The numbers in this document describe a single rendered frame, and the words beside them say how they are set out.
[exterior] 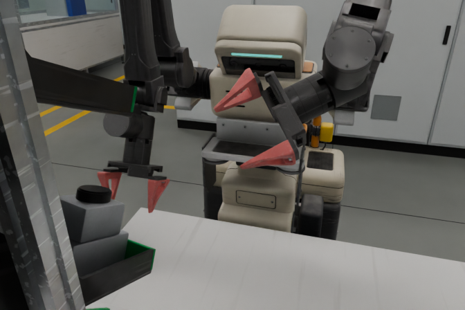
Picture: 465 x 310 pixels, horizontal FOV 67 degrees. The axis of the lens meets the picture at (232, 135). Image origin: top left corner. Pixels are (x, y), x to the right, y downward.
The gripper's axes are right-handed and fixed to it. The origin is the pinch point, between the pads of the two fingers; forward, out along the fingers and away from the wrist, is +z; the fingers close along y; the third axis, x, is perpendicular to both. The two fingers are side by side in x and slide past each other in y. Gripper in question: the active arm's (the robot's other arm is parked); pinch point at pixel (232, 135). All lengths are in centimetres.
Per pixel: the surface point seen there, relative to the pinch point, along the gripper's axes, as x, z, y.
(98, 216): -19.7, 12.1, 8.5
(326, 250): 42.6, -6.3, 20.7
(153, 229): 40, 31, -1
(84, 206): -20.9, 12.4, 7.6
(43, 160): -32.8, 6.9, 8.9
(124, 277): -18.0, 12.3, 13.9
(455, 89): 248, -166, -42
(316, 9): 209, -94, -145
